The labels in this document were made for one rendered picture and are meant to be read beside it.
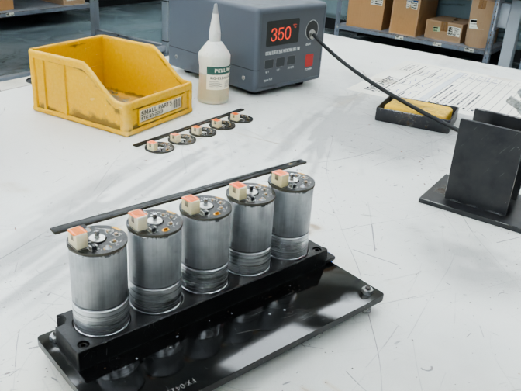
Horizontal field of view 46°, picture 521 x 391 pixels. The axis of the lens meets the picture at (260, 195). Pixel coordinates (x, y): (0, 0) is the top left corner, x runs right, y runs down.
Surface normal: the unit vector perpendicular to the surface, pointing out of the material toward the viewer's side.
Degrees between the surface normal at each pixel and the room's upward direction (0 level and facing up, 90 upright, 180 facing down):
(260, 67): 90
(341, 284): 0
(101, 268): 90
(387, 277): 0
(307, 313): 0
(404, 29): 86
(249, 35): 90
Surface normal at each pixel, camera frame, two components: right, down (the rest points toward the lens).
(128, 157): 0.06, -0.90
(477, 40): -0.52, 0.30
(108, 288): 0.47, 0.40
